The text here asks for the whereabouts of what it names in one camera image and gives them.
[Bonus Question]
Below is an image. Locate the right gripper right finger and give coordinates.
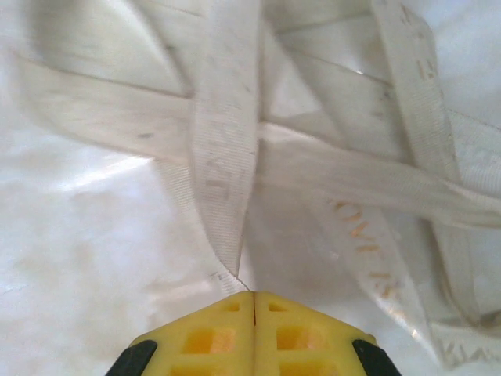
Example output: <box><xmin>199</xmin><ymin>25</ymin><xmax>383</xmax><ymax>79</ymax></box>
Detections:
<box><xmin>254</xmin><ymin>290</ymin><xmax>402</xmax><ymax>376</ymax></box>

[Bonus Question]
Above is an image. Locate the cream printed ribbon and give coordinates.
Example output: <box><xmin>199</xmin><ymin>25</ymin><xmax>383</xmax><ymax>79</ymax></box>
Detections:
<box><xmin>11</xmin><ymin>0</ymin><xmax>501</xmax><ymax>373</ymax></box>

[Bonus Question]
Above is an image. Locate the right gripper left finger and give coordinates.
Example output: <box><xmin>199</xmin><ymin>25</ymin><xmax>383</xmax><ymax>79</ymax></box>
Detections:
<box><xmin>107</xmin><ymin>290</ymin><xmax>255</xmax><ymax>376</ymax></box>

